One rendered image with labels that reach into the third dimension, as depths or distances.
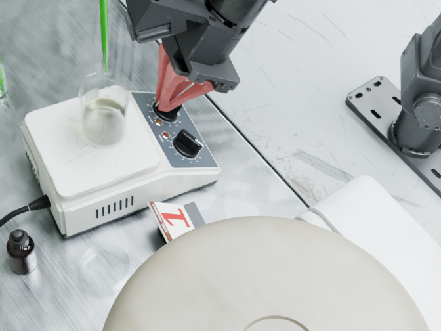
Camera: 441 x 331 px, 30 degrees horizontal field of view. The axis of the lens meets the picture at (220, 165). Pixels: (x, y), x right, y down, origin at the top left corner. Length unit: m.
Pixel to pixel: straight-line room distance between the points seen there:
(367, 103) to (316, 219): 0.82
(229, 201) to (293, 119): 0.15
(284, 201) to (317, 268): 0.74
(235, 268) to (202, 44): 0.64
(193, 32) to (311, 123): 0.25
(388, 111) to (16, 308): 0.53
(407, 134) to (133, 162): 0.35
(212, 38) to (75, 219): 0.25
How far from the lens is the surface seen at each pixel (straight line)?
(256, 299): 0.24
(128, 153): 0.90
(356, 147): 1.05
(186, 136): 0.94
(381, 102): 1.10
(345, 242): 0.26
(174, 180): 0.93
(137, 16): 0.85
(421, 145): 1.04
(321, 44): 1.15
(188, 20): 0.90
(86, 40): 1.12
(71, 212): 0.89
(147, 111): 0.97
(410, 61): 0.97
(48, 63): 1.09
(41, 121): 0.93
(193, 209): 0.96
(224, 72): 0.91
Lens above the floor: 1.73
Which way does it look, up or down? 56 degrees down
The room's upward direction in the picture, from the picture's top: 11 degrees clockwise
